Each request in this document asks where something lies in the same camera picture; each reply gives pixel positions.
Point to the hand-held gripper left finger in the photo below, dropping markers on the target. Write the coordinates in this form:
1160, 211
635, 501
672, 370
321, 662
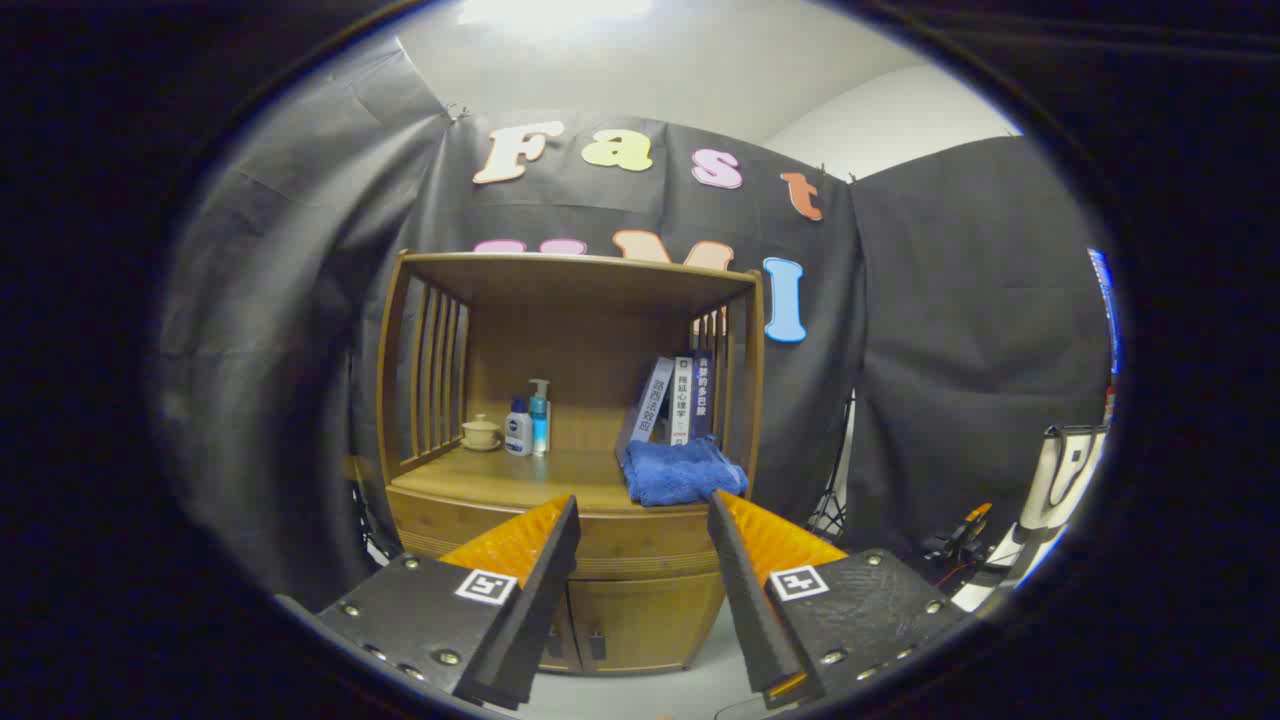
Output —
545, 590

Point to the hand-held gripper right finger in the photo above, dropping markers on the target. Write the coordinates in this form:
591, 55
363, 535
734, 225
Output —
745, 590

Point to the wooden drawer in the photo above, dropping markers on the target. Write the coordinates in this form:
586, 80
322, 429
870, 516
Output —
640, 545

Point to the wooden cabinet door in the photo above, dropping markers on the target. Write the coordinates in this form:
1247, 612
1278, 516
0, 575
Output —
562, 630
650, 620

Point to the wooden countertop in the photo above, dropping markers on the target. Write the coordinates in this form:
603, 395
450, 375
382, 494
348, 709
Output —
500, 480

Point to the wooden cabinet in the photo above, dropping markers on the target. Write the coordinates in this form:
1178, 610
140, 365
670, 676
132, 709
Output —
560, 330

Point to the black tripod stand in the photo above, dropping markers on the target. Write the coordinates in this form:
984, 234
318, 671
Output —
830, 510

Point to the blue folded towel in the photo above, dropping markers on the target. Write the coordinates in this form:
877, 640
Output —
680, 472

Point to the white bottle with blue cap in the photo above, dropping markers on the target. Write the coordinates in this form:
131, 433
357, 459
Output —
518, 435

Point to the cream lidded teacup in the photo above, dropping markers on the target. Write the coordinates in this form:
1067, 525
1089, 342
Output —
481, 433

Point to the blue pump bottle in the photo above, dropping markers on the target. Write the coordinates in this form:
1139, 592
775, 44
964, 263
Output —
540, 420

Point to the dark blue book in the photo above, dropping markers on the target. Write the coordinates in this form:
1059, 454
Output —
702, 395

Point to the white book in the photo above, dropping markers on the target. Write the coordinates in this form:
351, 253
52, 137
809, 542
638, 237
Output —
682, 400

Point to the grey book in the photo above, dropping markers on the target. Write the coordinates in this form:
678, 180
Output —
645, 410

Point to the black and orange tool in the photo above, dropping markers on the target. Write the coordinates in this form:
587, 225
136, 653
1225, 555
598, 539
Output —
965, 530

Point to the white tote bag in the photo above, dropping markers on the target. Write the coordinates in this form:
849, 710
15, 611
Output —
1050, 480

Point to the blue panel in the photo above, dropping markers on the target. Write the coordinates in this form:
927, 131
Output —
1105, 310

